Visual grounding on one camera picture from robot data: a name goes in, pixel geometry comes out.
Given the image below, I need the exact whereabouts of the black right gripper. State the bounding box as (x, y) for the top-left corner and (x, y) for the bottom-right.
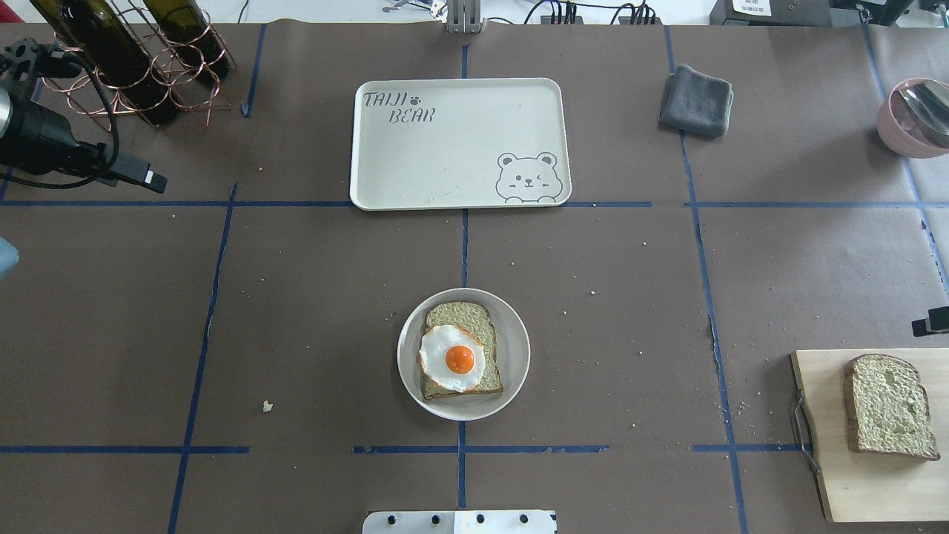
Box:
(911, 306), (949, 337)

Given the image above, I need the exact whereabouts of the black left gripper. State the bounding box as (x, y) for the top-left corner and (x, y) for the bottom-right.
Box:
(0, 37), (168, 195)

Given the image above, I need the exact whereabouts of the bread slice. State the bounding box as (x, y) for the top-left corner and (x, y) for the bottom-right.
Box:
(417, 301), (503, 401)
(844, 354), (942, 462)

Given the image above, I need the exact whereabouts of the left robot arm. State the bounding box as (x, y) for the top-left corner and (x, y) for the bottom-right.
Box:
(1, 38), (167, 194)

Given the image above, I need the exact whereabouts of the cream bear tray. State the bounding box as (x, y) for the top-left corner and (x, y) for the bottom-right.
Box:
(349, 77), (572, 211)

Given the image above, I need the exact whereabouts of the wooden cutting board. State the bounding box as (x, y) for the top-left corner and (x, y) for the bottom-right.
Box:
(792, 348), (948, 523)

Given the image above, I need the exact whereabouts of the dark green wine bottle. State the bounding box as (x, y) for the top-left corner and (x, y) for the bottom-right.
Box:
(31, 1), (179, 126)

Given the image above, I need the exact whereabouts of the pink bowl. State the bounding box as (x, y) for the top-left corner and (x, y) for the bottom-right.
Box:
(876, 78), (948, 159)

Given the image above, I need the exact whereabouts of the metal scoop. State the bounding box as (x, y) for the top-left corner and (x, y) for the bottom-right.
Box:
(897, 80), (948, 148)

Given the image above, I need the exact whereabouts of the grey folded cloth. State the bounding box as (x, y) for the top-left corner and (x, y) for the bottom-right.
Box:
(658, 64), (733, 138)

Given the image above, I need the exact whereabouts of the white round plate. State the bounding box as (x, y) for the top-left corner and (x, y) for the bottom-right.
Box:
(396, 288), (531, 421)

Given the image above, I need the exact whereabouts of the bread slice on plate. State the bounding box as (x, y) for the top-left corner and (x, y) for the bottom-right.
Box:
(417, 301), (503, 401)

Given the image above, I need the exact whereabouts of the fried egg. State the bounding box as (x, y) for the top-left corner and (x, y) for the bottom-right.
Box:
(418, 325), (487, 392)

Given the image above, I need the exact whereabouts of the copper wire bottle rack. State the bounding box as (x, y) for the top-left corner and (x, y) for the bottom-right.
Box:
(33, 1), (235, 126)

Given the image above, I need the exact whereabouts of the aluminium frame post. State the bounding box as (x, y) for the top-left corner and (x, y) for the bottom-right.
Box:
(445, 0), (484, 34)

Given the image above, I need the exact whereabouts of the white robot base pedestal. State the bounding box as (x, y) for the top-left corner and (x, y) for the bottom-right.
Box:
(362, 510), (558, 533)

